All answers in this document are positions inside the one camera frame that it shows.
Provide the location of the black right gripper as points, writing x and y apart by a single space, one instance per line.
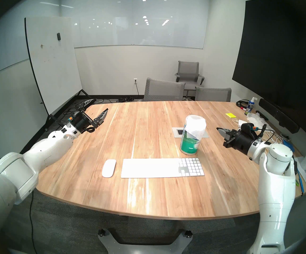
244 143

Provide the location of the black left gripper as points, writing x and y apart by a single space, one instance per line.
83 123

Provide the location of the white disinfecting wipe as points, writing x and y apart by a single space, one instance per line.
196 125

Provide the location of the disinfecting wipes canister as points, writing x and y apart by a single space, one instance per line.
188 147

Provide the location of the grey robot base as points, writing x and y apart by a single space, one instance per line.
137 249

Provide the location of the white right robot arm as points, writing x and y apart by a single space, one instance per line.
274 190

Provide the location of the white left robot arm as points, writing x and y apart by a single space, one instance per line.
44 150

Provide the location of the white power adapter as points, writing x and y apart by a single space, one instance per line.
242 122

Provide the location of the yellow sticky note pad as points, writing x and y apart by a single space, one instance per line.
230 115

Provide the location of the crumpled white tissue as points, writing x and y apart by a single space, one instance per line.
256 119

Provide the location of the whiteboard cleaner spray bottle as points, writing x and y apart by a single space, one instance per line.
250 108

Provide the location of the low grey mesh chair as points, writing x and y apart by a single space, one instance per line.
213 95

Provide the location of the table power outlet panel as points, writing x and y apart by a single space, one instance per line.
176 131

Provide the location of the black video bar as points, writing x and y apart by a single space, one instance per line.
274 110

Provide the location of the white computer mouse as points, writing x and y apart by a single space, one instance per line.
109 168

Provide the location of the blue plastic packet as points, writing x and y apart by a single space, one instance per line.
289 146

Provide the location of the mobile whiteboard on stand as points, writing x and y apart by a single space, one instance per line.
53 60

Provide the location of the wide grey mesh chair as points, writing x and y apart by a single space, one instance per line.
163 90

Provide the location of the white keyboard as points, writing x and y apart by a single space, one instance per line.
155 168

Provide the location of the grey armrest chair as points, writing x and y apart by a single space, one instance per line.
188 68

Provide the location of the blue pen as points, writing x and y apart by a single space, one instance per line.
300 183

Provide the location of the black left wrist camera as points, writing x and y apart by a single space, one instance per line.
74 116

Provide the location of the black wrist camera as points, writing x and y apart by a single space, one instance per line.
248 129
74 116

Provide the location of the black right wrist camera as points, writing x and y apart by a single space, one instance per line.
248 129

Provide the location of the black wall screen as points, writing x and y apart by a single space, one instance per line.
277 57

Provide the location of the glass wall whiteboard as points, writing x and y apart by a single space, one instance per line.
139 26

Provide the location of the written-on wall whiteboard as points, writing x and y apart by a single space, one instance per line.
2 49

